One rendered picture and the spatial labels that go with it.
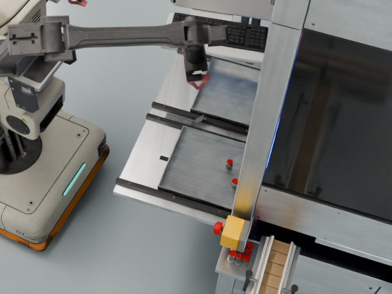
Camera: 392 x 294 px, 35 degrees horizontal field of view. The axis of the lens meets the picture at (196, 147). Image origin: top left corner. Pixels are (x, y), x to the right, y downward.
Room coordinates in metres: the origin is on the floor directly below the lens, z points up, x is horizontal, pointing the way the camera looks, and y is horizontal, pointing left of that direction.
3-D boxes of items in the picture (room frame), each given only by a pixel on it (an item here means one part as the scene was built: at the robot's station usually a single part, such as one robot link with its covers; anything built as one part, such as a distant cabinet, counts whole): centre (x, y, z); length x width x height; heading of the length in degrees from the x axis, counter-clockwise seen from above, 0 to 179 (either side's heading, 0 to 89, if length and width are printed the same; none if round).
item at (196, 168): (1.11, -0.08, 0.90); 0.34 x 0.26 x 0.04; 76
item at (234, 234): (0.84, -0.14, 1.00); 0.08 x 0.07 x 0.07; 76
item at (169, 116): (1.32, 0.05, 0.91); 0.14 x 0.03 x 0.06; 75
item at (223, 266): (0.81, -0.17, 0.87); 0.14 x 0.13 x 0.02; 76
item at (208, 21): (1.84, -0.05, 0.82); 0.40 x 0.14 x 0.02; 84
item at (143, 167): (1.29, -0.06, 0.87); 0.70 x 0.48 x 0.02; 166
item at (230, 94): (1.44, -0.16, 0.90); 0.34 x 0.26 x 0.04; 76
